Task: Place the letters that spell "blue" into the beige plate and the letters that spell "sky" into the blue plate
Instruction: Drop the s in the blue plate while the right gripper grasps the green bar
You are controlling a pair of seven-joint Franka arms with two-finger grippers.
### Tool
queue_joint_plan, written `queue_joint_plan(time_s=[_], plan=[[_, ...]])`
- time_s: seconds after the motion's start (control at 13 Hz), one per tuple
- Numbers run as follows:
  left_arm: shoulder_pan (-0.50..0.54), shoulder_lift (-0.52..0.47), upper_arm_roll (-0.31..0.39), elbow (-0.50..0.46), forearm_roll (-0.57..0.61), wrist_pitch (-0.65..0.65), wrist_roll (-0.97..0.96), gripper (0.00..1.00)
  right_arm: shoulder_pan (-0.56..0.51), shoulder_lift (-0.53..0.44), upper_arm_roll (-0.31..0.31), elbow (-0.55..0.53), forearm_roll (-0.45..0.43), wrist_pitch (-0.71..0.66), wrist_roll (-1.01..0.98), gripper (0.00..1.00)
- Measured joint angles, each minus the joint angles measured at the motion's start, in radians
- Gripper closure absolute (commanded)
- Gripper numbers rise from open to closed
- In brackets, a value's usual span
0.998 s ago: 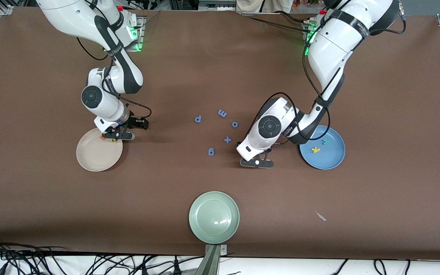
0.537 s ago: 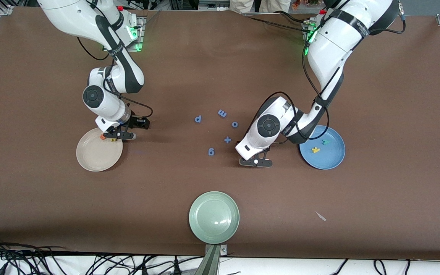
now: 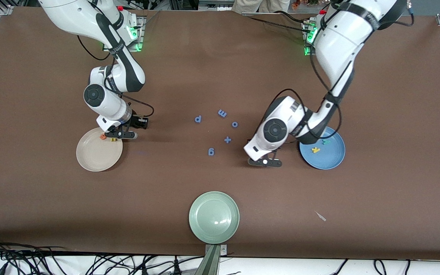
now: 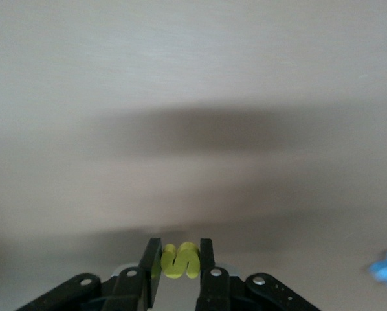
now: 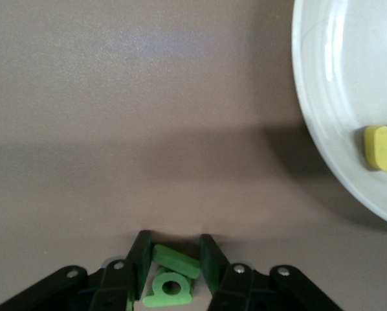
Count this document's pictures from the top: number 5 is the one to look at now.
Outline beige brown plate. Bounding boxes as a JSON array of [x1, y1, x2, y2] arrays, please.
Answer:
[[291, 0, 387, 231]]

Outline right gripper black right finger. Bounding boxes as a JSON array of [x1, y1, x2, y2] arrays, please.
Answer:
[[199, 233, 343, 311]]

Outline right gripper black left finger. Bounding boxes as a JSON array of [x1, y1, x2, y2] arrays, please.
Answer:
[[0, 229, 155, 311]]

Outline yellow foam letter n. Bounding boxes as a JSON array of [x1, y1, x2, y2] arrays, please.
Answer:
[[363, 120, 387, 172]]

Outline green foam letter l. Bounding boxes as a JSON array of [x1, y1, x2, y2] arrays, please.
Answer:
[[153, 244, 203, 279]]

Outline green foam letter b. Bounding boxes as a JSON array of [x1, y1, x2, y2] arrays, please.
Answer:
[[142, 267, 194, 308]]

